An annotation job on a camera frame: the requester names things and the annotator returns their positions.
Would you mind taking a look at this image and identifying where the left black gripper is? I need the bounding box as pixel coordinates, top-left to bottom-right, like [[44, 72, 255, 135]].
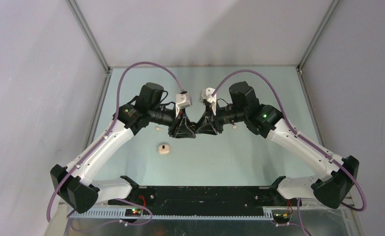
[[148, 104, 196, 139]]

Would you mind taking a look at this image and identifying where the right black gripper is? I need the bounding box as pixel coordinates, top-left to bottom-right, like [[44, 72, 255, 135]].
[[195, 101, 247, 136]]

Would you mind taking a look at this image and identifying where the black earbud charging case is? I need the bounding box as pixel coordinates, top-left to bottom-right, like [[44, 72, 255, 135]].
[[189, 122, 197, 131]]

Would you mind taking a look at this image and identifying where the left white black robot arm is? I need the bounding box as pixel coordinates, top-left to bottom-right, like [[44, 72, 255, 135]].
[[50, 83, 195, 213]]

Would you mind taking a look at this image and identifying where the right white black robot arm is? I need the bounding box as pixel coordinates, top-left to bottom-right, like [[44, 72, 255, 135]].
[[196, 82, 359, 209]]

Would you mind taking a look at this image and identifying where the white earbud charging case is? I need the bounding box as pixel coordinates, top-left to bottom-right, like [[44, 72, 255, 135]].
[[158, 144, 170, 154]]

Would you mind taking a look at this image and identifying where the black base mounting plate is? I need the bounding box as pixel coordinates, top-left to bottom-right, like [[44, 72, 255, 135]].
[[126, 186, 297, 216]]

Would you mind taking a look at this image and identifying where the left controller board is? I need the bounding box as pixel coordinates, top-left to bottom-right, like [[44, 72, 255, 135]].
[[125, 208, 143, 217]]

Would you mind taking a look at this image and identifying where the controller board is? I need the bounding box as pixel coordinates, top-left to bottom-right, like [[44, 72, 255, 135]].
[[125, 208, 143, 217], [272, 213, 292, 227]]

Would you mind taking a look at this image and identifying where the right controller board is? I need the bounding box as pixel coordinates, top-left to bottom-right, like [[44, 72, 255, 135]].
[[272, 213, 292, 227]]

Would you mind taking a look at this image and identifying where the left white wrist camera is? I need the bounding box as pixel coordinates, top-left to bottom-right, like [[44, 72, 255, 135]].
[[175, 91, 192, 117]]

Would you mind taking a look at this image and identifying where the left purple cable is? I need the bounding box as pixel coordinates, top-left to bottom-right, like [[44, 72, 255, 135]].
[[46, 61, 188, 227]]

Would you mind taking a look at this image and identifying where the purple cable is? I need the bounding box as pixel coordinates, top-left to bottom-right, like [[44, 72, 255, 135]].
[[46, 61, 188, 227], [211, 69, 367, 236]]

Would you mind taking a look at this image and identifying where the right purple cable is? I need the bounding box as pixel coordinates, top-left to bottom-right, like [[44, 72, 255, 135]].
[[211, 69, 367, 236]]

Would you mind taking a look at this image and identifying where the white slotted cable duct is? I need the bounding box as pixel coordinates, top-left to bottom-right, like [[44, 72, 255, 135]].
[[69, 207, 273, 220]]

